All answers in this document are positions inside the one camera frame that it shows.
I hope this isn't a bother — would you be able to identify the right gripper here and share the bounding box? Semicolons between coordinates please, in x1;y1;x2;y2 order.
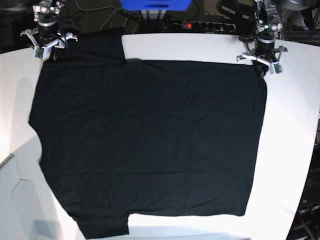
20;25;78;60

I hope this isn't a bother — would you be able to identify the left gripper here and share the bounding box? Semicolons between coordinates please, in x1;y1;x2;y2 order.
236;37;288;75

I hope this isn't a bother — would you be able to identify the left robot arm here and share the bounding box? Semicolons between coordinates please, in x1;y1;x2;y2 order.
236;0;288;79

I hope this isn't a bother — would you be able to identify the black power strip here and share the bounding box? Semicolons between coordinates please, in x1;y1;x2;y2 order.
170;21;237;34

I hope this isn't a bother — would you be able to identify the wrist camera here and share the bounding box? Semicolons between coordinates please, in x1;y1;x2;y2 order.
33;46;44;59
270;61;283;75

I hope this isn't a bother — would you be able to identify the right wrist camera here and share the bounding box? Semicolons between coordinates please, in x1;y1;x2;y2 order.
33;46;44;59

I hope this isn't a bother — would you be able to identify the blue box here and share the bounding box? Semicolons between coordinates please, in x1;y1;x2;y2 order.
119;0;193;11

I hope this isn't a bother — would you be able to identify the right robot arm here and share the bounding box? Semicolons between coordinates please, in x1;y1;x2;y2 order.
20;0;78;60

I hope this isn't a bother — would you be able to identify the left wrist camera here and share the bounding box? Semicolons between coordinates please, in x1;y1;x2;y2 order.
270;61;283;75

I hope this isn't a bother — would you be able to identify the black T-shirt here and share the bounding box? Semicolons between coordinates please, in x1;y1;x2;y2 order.
29;28;267;239

